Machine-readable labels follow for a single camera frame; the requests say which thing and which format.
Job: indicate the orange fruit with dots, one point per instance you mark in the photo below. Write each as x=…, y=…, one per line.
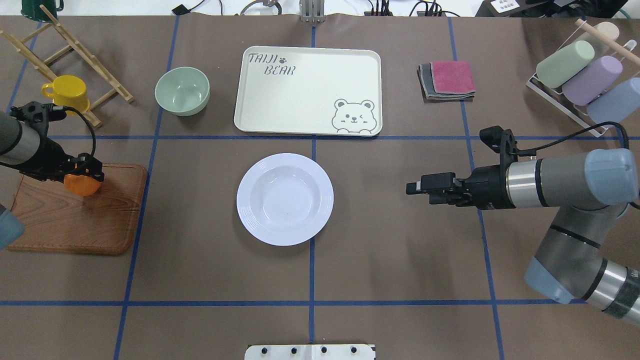
x=81, y=185

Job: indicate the blue cup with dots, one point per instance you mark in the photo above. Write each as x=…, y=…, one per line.
x=617, y=104

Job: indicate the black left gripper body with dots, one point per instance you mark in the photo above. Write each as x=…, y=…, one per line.
x=44, y=160

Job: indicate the purple cup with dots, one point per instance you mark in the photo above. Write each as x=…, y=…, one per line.
x=593, y=80

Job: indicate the pink cloth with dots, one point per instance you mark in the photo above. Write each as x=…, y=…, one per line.
x=452, y=77

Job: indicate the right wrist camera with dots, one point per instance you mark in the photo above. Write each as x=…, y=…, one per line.
x=503, y=142

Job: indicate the wooden drying rack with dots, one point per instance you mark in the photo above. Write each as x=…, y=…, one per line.
x=73, y=45

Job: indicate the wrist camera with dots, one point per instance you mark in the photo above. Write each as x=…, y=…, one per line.
x=503, y=142
x=38, y=116

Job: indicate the small black sensor device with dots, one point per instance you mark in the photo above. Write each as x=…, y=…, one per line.
x=180, y=10

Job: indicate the grey cloth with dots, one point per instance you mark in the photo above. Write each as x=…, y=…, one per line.
x=425, y=77

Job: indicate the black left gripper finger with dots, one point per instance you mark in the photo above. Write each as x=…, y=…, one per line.
x=87, y=165

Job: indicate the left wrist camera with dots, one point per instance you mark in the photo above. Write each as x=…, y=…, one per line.
x=38, y=116

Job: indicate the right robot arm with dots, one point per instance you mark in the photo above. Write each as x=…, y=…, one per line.
x=591, y=191

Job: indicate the wooden cutting board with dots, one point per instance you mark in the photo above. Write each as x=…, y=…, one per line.
x=56, y=220

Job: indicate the green bowl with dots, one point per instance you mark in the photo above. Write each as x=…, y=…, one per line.
x=183, y=91

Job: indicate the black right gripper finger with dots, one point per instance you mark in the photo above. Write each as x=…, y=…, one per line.
x=438, y=183
x=442, y=199

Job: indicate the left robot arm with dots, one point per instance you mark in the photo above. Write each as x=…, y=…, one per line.
x=12, y=131

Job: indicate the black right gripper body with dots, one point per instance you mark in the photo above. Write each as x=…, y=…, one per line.
x=487, y=187

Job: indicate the cream bear tray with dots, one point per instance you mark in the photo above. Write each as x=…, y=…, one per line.
x=311, y=91

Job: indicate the dark green cup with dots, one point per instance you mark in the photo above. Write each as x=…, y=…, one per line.
x=41, y=10

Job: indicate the white round plate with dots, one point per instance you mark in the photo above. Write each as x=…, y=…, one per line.
x=285, y=199

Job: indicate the aluminium frame post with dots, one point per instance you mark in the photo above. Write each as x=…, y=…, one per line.
x=312, y=11

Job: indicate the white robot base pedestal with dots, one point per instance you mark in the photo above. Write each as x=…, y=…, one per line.
x=311, y=352

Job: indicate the yellow cup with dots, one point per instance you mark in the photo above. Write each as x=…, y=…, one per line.
x=68, y=91

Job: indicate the white cup rack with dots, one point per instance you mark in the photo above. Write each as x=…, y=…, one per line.
x=604, y=38

